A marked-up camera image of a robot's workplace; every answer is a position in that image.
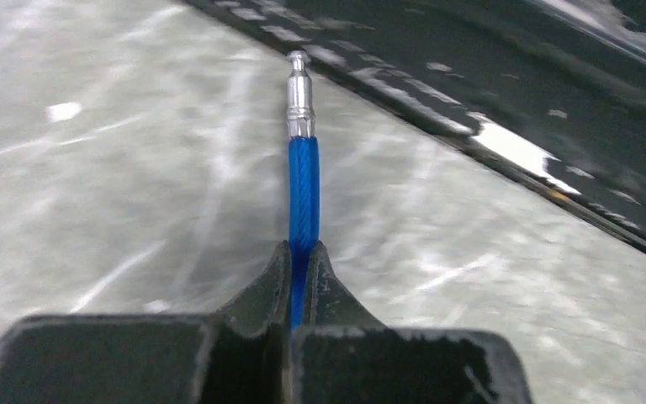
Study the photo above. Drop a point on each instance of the blue cable lock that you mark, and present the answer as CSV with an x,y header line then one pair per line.
x,y
304,178

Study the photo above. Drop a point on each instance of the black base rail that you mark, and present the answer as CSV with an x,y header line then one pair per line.
x,y
550,93

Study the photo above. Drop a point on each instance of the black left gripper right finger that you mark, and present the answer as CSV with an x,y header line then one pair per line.
x,y
343,354

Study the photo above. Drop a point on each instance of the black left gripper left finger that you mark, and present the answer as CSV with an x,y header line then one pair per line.
x,y
237,354

